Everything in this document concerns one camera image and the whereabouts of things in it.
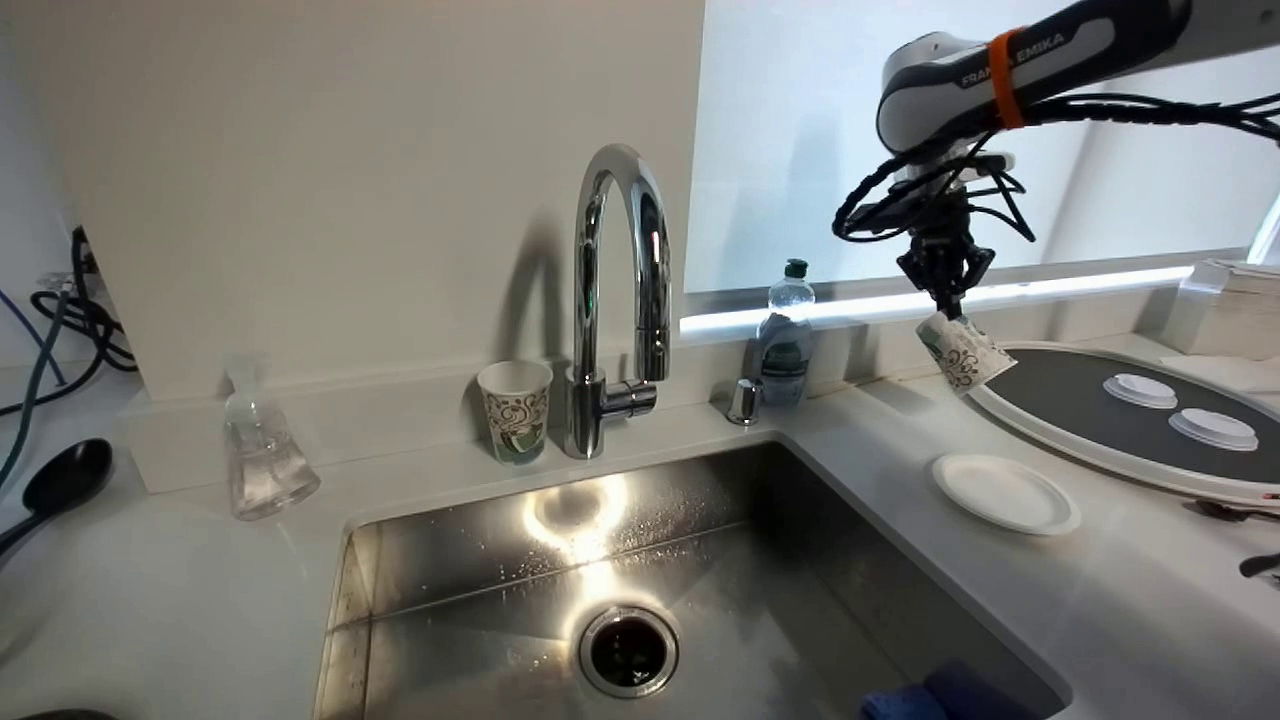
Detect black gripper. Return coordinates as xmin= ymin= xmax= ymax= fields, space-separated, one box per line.
xmin=891 ymin=196 xmax=1002 ymax=326

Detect patterned paper cup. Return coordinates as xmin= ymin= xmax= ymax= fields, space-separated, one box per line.
xmin=913 ymin=313 xmax=1020 ymax=395
xmin=473 ymin=354 xmax=559 ymax=468

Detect small white plate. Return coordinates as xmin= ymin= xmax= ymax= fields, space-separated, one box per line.
xmin=930 ymin=448 xmax=1083 ymax=541

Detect white cup lid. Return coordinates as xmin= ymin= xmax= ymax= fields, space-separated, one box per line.
xmin=1165 ymin=404 xmax=1265 ymax=456
xmin=1096 ymin=369 xmax=1183 ymax=417

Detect round black white-rimmed tray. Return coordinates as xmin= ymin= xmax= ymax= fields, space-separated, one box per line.
xmin=966 ymin=343 xmax=1280 ymax=514

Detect clear green-capped soap bottle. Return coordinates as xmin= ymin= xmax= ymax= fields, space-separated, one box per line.
xmin=753 ymin=256 xmax=822 ymax=412

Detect small chrome sink knob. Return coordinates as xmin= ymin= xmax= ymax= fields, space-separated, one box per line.
xmin=717 ymin=372 xmax=770 ymax=433

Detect grey box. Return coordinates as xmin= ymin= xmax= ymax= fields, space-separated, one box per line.
xmin=1128 ymin=256 xmax=1280 ymax=359

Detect stainless steel sink basin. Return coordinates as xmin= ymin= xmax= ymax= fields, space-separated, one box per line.
xmin=310 ymin=438 xmax=1075 ymax=720

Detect chrome gooseneck faucet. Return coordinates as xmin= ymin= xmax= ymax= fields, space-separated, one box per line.
xmin=550 ymin=139 xmax=675 ymax=466

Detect blue sponge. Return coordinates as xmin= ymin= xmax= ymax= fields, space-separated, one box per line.
xmin=857 ymin=658 xmax=1042 ymax=720

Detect round sink drain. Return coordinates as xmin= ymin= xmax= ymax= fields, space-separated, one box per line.
xmin=574 ymin=601 xmax=686 ymax=706

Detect large black spoon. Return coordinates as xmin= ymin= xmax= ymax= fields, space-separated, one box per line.
xmin=0 ymin=433 xmax=121 ymax=562

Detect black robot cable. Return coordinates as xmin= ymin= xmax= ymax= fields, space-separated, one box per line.
xmin=827 ymin=88 xmax=1280 ymax=253

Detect black wall cables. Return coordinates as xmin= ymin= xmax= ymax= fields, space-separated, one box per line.
xmin=27 ymin=223 xmax=143 ymax=381

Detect blue cable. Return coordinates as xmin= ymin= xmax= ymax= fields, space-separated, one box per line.
xmin=0 ymin=283 xmax=74 ymax=484

